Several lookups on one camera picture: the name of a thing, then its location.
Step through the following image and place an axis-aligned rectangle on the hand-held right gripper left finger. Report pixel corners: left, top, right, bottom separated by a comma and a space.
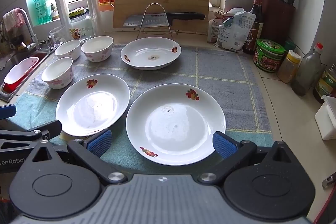
31, 128, 129, 187

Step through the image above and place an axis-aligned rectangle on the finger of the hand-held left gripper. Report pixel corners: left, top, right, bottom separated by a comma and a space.
0, 120, 63, 152
0, 105, 17, 119

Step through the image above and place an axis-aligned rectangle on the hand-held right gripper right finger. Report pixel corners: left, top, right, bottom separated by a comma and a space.
197, 131, 300, 186

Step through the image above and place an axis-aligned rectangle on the large white pink floral bowl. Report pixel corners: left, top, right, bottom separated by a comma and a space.
81, 36, 114, 62

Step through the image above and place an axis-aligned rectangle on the brown stained white floral plate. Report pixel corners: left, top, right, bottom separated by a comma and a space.
120, 37, 182, 71

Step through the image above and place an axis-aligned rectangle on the white strainer basket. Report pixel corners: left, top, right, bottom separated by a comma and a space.
4, 57, 40, 84

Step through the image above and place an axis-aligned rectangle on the steel sink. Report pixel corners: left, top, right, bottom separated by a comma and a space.
0, 43, 57, 104

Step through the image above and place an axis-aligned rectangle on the grey checked cloth mat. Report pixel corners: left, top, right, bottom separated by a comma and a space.
7, 43, 274, 174

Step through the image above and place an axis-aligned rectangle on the steel faucet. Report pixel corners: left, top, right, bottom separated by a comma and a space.
16, 8, 40, 52

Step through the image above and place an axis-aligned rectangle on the clear glass mug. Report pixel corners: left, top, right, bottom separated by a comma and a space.
47, 26, 66, 49

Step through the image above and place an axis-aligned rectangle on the white pink rag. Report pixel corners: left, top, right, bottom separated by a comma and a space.
3, 7, 25, 32

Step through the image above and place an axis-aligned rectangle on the green lidded sauce jar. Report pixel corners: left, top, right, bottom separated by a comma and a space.
253, 38, 286, 73

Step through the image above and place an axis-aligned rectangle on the yellow lidded spice jar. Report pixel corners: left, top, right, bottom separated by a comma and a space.
277, 50, 301, 83

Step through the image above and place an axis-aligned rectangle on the white plastic box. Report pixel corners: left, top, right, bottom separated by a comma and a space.
314, 95, 336, 140

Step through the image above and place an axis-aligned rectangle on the small potted plant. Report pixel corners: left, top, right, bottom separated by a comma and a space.
50, 3, 60, 20

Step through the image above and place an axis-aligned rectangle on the green dish soap bottle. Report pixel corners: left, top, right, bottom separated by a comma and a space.
33, 0, 52, 25

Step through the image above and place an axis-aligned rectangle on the red capped glass bottle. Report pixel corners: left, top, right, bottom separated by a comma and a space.
291, 42, 323, 97

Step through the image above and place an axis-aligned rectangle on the glass jar green lid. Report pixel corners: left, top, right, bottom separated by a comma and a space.
68, 7, 95, 42

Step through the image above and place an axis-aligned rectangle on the thin plastic wrap roll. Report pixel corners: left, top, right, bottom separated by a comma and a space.
55, 0, 72, 42

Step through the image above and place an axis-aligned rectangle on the white blue printed bag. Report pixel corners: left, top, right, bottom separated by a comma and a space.
214, 11, 256, 52

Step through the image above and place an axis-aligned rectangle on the dark soy sauce bottle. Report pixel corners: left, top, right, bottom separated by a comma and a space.
243, 0, 264, 54

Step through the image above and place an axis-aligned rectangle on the white clipped bag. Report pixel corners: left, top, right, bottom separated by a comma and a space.
207, 7, 229, 43

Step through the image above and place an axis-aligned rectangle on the small green container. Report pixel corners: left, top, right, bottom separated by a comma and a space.
284, 41, 297, 55

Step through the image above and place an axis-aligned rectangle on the green labelled oil bottle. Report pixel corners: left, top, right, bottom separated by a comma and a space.
313, 64, 336, 104

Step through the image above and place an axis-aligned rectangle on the dark red knife block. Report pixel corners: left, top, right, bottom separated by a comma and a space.
261, 0, 296, 43

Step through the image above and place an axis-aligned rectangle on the thick plastic wrap roll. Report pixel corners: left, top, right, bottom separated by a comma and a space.
83, 0, 101, 35

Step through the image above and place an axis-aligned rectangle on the metal tool handle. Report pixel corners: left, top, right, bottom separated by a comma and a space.
322, 172, 336, 188

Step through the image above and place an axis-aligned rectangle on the black handled kitchen knife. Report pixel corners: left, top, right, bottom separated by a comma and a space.
124, 12, 206, 28

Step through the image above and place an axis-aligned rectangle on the steel wire rack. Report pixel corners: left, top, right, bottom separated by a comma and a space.
136, 3, 180, 38

